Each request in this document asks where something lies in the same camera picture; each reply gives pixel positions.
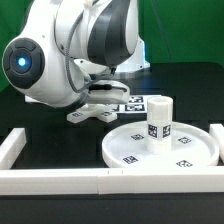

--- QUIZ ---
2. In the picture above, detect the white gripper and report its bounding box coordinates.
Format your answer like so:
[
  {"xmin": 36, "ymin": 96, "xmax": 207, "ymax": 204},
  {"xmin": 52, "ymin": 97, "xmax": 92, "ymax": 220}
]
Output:
[{"xmin": 82, "ymin": 80, "xmax": 130, "ymax": 104}]

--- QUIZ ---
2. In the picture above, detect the white cross table base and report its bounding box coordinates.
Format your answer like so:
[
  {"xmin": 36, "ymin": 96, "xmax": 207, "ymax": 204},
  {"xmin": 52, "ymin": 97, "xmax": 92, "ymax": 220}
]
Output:
[{"xmin": 66, "ymin": 104, "xmax": 117, "ymax": 124}]

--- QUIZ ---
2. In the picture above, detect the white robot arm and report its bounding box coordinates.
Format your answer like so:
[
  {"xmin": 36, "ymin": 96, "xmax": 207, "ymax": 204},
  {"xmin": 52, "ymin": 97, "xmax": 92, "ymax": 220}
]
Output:
[{"xmin": 2, "ymin": 0, "xmax": 139, "ymax": 108}]

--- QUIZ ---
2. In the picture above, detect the white round table top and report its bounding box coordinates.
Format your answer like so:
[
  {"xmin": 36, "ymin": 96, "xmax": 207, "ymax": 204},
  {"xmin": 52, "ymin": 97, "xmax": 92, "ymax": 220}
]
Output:
[{"xmin": 102, "ymin": 121, "xmax": 219, "ymax": 170}]

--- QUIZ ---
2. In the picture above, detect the white marker sheet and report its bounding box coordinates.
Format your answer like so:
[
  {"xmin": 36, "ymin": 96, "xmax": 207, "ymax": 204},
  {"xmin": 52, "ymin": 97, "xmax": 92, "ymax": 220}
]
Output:
[{"xmin": 113, "ymin": 95, "xmax": 152, "ymax": 114}]

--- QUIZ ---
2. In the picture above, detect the white front fence bar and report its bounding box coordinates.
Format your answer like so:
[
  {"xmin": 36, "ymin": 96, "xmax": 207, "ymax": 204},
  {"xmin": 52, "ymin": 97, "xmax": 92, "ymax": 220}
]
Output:
[{"xmin": 0, "ymin": 166, "xmax": 224, "ymax": 195}]

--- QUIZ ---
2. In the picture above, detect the white fence bar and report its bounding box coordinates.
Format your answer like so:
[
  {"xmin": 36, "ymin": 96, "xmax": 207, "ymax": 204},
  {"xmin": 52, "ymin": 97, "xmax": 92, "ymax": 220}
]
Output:
[
  {"xmin": 209, "ymin": 123, "xmax": 224, "ymax": 163},
  {"xmin": 0, "ymin": 128, "xmax": 27, "ymax": 170},
  {"xmin": 0, "ymin": 166, "xmax": 224, "ymax": 195}
]

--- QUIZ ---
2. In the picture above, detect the white right fence bar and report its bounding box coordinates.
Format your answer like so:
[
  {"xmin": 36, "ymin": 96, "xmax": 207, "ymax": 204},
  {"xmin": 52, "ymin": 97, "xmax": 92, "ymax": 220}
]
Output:
[{"xmin": 209, "ymin": 123, "xmax": 224, "ymax": 163}]

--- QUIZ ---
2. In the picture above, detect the white left fence bar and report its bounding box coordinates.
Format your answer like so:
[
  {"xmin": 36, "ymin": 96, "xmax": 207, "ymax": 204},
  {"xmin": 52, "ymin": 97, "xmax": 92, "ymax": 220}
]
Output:
[{"xmin": 0, "ymin": 128, "xmax": 27, "ymax": 170}]

